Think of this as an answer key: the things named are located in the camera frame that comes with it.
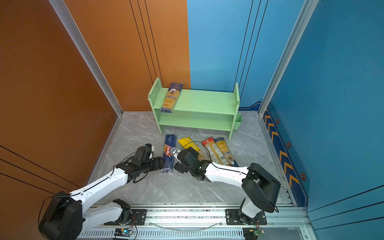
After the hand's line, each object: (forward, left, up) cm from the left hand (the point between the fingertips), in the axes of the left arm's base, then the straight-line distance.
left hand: (161, 161), depth 87 cm
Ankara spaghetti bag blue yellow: (+29, -5, +24) cm, 38 cm away
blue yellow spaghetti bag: (+5, -40, -3) cm, 40 cm away
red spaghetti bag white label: (+8, -31, -3) cm, 32 cm away
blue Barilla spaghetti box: (+2, -3, -2) cm, 4 cm away
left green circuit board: (-33, +14, -8) cm, 37 cm away
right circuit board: (-33, -47, -6) cm, 58 cm away
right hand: (+2, -12, +4) cm, 13 cm away
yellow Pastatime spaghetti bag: (+16, -13, -4) cm, 21 cm away
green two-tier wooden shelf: (+22, -21, +21) cm, 37 cm away
